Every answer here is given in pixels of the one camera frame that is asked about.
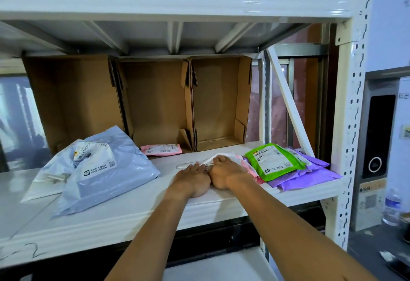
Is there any person's right hand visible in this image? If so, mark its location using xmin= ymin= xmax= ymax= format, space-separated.
xmin=208 ymin=155 xmax=254 ymax=191

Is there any small pink packet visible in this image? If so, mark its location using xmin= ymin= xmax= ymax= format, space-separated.
xmin=140 ymin=144 xmax=182 ymax=157

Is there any green mailer bag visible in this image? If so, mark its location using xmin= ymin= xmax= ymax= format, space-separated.
xmin=244 ymin=143 xmax=307 ymax=183

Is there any grey device housing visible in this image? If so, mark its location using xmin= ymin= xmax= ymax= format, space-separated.
xmin=354 ymin=78 xmax=401 ymax=186

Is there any clear plastic water bottle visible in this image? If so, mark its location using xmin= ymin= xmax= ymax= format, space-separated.
xmin=382 ymin=188 xmax=403 ymax=227

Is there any open brown cardboard box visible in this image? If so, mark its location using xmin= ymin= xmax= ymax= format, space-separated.
xmin=188 ymin=55 xmax=253 ymax=152
xmin=22 ymin=54 xmax=126 ymax=155
xmin=110 ymin=59 xmax=195 ymax=152

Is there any taped cardboard box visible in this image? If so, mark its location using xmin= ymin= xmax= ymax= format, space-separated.
xmin=350 ymin=178 xmax=387 ymax=232

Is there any black device with white ring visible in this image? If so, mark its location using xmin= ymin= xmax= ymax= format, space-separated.
xmin=362 ymin=95 xmax=397 ymax=179

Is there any white metal shelf rack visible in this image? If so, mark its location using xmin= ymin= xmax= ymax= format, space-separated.
xmin=0 ymin=0 xmax=375 ymax=281

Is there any purple mailer bag front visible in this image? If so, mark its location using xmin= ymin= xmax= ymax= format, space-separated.
xmin=267 ymin=148 xmax=331 ymax=188

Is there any large grey-blue mailer bag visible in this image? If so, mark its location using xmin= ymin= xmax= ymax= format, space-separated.
xmin=53 ymin=125 xmax=161 ymax=217

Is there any person's right forearm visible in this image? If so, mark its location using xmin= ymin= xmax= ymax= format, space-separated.
xmin=229 ymin=175 xmax=378 ymax=281

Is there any person's left forearm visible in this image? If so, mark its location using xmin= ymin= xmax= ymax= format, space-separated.
xmin=104 ymin=191 xmax=198 ymax=281

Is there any metal window frame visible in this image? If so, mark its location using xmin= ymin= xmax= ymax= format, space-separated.
xmin=0 ymin=74 xmax=52 ymax=172

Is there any purple mailer bag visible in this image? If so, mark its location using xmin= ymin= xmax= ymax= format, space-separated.
xmin=277 ymin=168 xmax=343 ymax=192
xmin=267 ymin=148 xmax=331 ymax=188

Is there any person's left hand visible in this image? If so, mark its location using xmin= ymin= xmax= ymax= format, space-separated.
xmin=166 ymin=162 xmax=212 ymax=199

